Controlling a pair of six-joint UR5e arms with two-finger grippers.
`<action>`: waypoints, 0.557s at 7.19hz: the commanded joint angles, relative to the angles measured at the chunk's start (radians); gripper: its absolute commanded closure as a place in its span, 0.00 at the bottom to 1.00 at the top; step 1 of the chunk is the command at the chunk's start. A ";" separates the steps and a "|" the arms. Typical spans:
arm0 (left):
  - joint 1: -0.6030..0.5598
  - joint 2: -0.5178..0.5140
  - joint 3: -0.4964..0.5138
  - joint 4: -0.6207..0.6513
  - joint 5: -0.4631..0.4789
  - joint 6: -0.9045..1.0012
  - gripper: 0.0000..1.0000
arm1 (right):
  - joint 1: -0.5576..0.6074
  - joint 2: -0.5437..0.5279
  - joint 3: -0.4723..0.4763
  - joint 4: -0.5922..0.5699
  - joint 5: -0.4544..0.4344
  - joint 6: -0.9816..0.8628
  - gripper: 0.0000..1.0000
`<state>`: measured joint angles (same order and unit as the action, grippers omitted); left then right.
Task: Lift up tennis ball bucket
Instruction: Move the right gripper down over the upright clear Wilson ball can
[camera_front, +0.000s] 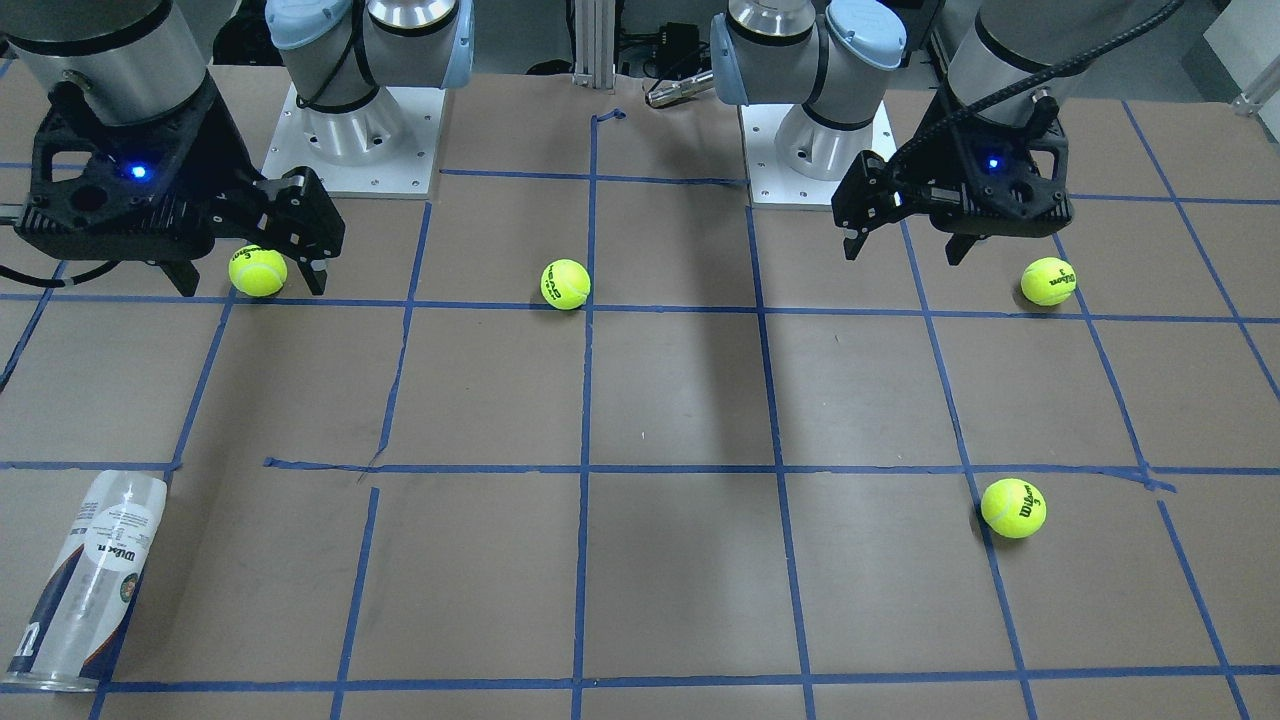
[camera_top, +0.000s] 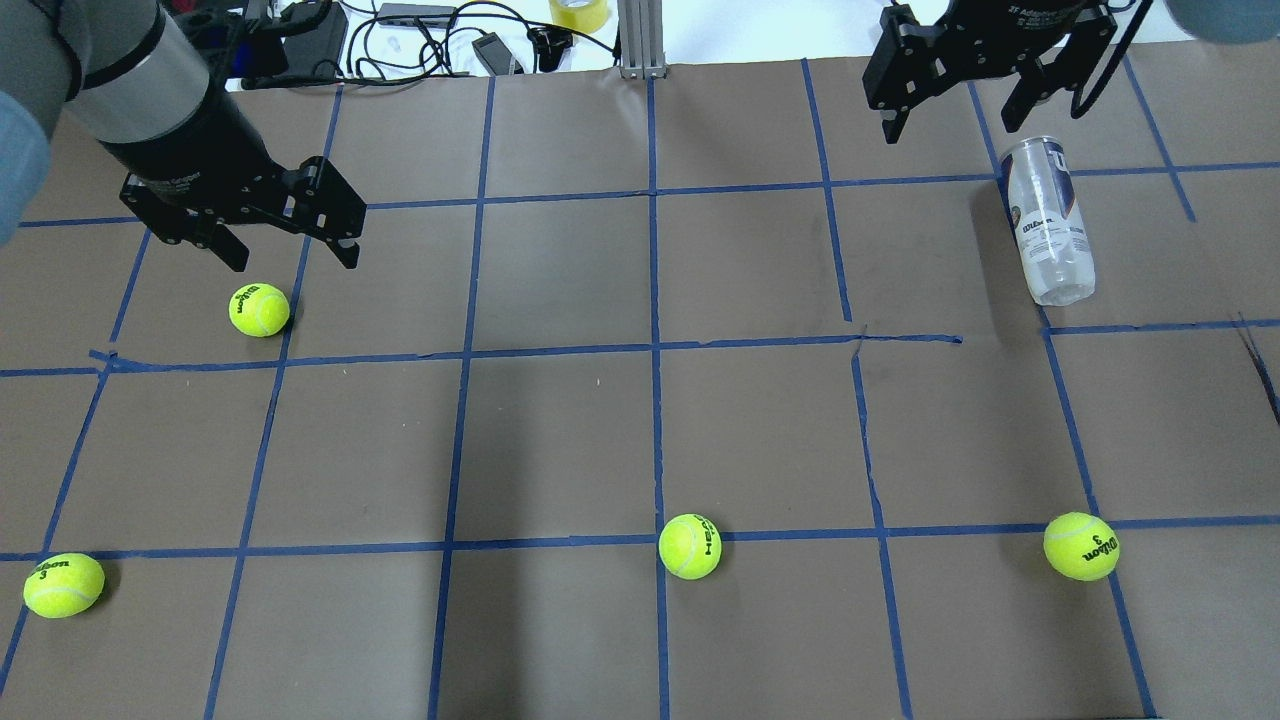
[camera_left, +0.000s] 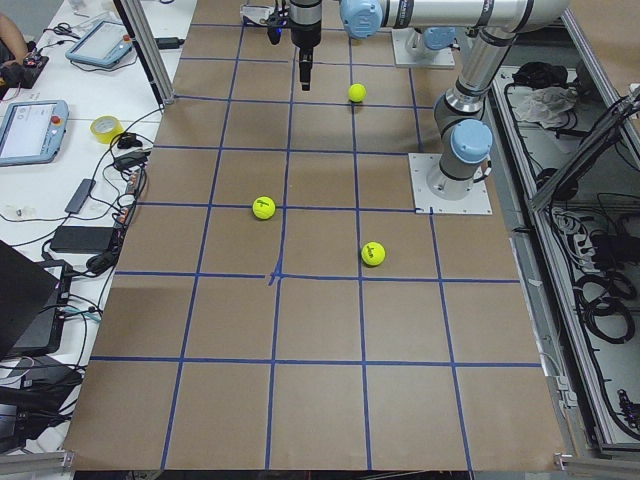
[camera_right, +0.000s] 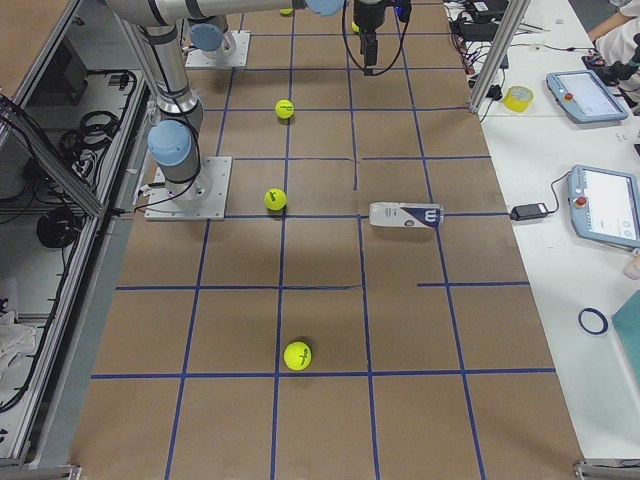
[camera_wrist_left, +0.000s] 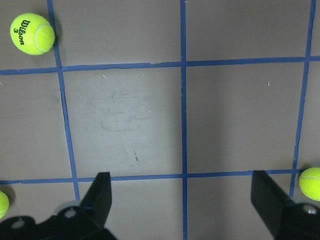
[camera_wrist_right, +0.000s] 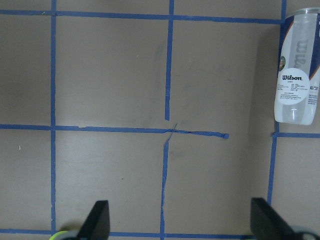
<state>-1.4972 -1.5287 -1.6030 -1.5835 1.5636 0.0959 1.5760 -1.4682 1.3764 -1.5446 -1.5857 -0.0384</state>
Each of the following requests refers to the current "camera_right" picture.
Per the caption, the blue tape ring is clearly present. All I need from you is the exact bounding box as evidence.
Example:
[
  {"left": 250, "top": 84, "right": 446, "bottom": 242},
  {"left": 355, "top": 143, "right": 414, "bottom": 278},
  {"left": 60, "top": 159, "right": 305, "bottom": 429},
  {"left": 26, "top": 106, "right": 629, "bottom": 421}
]
[{"left": 578, "top": 307, "right": 609, "bottom": 336}]

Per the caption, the aluminium frame post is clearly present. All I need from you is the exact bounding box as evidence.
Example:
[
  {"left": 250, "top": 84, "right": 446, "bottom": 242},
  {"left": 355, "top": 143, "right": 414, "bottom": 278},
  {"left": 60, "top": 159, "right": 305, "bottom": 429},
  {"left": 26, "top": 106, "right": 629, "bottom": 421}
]
[{"left": 468, "top": 0, "right": 530, "bottom": 113}]

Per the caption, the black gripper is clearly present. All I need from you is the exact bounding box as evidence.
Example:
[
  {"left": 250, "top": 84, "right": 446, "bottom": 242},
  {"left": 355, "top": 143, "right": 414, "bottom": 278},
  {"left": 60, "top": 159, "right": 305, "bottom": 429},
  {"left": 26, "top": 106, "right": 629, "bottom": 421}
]
[{"left": 353, "top": 0, "right": 386, "bottom": 76}]

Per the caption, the black power adapter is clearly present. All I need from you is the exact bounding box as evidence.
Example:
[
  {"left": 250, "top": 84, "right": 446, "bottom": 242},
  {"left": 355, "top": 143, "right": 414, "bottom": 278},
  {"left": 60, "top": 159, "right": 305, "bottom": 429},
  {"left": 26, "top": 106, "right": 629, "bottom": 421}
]
[{"left": 509, "top": 202, "right": 549, "bottom": 221}]

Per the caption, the black cable bundle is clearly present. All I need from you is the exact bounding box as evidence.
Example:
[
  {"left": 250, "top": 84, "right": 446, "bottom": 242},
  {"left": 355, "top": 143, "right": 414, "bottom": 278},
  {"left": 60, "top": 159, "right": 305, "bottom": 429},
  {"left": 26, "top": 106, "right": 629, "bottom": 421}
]
[{"left": 35, "top": 207, "right": 81, "bottom": 250}]

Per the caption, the clear tennis ball can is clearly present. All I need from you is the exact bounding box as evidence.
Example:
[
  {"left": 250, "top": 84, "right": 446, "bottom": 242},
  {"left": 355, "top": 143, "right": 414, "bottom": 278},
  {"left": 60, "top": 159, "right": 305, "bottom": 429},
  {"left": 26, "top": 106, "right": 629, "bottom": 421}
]
[{"left": 369, "top": 202, "right": 444, "bottom": 229}]

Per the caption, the tennis ball front centre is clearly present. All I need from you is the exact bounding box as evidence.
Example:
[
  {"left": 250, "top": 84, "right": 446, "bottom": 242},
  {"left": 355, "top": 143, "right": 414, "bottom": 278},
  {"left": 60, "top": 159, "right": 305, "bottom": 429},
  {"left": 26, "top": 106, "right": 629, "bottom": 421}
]
[{"left": 283, "top": 340, "right": 312, "bottom": 371}]

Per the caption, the blue teach pendant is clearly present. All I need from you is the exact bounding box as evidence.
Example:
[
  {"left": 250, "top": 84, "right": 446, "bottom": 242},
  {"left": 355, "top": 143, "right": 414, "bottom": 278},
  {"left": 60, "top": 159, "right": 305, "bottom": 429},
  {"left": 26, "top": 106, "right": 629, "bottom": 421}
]
[
  {"left": 567, "top": 165, "right": 639, "bottom": 249},
  {"left": 545, "top": 70, "right": 628, "bottom": 124}
]

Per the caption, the tennis ball middle far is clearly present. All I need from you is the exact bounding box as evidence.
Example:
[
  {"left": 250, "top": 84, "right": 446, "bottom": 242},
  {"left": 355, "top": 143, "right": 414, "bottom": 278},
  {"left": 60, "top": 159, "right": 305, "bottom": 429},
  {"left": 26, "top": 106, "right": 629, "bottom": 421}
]
[{"left": 274, "top": 99, "right": 295, "bottom": 120}]

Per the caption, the upper blue teach pendant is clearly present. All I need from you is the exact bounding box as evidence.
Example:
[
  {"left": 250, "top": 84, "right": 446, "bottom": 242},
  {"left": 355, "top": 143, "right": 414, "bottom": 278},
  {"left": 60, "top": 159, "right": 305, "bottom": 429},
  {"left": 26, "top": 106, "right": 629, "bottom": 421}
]
[{"left": 545, "top": 70, "right": 628, "bottom": 124}]

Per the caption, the tennis ball near base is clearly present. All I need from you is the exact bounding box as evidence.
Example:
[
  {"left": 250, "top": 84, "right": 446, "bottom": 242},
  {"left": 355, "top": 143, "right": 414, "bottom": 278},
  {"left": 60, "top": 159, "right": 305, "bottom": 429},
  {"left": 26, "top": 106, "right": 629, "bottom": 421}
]
[{"left": 264, "top": 188, "right": 287, "bottom": 212}]

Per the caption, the teal box corner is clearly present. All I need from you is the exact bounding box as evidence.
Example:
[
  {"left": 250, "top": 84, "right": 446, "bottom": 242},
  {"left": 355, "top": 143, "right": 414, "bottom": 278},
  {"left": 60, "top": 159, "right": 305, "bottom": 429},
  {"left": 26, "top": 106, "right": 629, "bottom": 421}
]
[{"left": 612, "top": 291, "right": 640, "bottom": 378}]

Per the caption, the yellow tape roll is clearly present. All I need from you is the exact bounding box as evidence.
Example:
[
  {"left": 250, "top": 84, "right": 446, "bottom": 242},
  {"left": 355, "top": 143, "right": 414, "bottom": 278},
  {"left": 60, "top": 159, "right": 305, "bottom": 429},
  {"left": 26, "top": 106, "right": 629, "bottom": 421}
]
[{"left": 503, "top": 85, "right": 534, "bottom": 113}]

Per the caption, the lower blue teach pendant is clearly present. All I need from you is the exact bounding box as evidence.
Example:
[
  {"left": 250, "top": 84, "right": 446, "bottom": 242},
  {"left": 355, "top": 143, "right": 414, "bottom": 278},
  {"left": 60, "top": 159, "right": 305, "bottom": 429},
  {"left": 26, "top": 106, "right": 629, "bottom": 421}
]
[{"left": 567, "top": 165, "right": 639, "bottom": 249}]

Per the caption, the aluminium cart frame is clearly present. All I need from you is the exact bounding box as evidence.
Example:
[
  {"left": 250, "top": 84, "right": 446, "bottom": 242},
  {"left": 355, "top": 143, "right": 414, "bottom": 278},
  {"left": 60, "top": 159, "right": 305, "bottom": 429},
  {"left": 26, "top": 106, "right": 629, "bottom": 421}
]
[{"left": 1, "top": 1, "right": 149, "bottom": 477}]

